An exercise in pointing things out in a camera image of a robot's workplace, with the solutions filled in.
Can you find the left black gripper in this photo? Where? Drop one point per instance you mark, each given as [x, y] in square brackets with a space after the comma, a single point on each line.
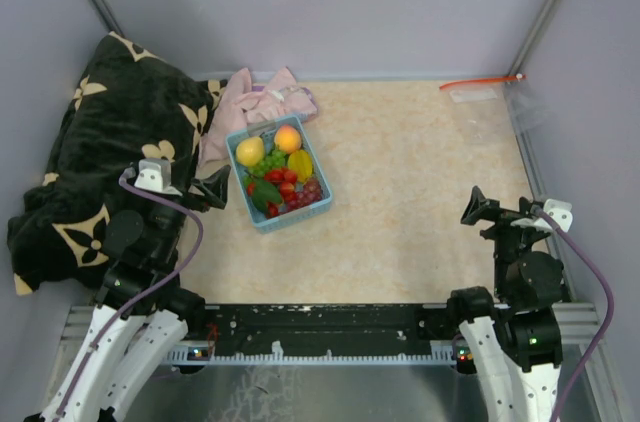
[202, 201]

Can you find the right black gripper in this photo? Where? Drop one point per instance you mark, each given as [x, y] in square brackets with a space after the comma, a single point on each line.
[488, 208]

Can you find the red strawberry bunch with leaves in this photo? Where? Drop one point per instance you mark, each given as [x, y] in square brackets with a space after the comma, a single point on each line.
[272, 191]

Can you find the green grape bunch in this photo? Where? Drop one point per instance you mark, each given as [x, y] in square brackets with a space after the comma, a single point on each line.
[274, 160]

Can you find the clear zip top bag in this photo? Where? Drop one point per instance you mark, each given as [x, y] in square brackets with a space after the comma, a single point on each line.
[487, 110]

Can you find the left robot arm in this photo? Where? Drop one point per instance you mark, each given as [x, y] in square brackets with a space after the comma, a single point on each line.
[141, 310]

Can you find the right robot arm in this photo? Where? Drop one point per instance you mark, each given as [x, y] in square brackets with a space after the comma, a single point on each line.
[511, 331]

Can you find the yellow pear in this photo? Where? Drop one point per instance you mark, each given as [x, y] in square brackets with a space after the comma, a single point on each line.
[250, 151]

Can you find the light blue plastic basket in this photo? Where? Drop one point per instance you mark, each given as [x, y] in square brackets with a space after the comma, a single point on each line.
[267, 131]

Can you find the pink cloth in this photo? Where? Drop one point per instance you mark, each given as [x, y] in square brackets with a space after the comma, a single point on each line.
[243, 104]

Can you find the orange peach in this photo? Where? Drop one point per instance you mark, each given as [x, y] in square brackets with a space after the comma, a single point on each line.
[287, 139]

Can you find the yellow starfruit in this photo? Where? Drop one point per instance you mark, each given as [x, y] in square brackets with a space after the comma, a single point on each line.
[300, 162]

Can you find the purple grape bunch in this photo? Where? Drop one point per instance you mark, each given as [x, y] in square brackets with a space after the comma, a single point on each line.
[310, 193]

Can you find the black floral plush blanket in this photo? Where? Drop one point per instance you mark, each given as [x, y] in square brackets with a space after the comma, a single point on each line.
[129, 105]

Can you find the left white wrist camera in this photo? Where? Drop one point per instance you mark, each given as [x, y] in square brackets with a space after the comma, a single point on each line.
[151, 175]

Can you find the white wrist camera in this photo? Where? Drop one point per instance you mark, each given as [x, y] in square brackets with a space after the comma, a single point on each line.
[552, 213]
[151, 175]

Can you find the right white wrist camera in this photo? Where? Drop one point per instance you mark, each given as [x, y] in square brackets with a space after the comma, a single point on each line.
[552, 213]

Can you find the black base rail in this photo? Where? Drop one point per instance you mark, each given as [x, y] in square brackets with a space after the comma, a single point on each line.
[318, 330]

